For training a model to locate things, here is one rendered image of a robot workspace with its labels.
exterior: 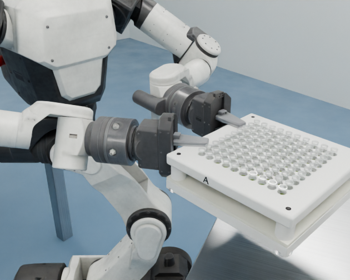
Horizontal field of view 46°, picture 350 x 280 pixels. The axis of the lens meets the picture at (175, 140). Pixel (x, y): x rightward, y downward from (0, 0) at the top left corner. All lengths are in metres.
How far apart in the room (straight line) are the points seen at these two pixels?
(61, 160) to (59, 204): 1.32
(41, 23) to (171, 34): 0.38
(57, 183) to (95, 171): 0.86
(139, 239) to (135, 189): 0.16
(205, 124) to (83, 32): 0.39
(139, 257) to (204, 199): 0.71
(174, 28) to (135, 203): 0.53
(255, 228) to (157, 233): 0.68
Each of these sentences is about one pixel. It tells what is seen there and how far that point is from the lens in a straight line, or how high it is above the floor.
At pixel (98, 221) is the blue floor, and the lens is 2.32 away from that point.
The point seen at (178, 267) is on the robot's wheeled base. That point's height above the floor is 0.21.
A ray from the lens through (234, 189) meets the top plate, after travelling 0.62.
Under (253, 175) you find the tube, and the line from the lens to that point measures 0.64.
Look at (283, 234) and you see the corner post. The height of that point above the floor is 1.05.
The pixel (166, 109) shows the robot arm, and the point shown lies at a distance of 0.91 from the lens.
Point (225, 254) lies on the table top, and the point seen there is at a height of 0.89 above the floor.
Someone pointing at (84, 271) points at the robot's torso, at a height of 0.27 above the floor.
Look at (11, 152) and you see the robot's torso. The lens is 1.24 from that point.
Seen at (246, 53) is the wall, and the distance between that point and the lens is 4.46.
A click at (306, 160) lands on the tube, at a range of 0.70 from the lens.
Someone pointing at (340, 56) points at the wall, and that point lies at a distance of 3.85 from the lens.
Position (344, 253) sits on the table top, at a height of 0.89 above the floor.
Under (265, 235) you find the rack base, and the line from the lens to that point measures 0.62.
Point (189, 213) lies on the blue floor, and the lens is 2.33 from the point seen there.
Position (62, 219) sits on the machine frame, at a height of 0.14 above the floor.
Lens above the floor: 1.43
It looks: 28 degrees down
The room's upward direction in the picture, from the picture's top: straight up
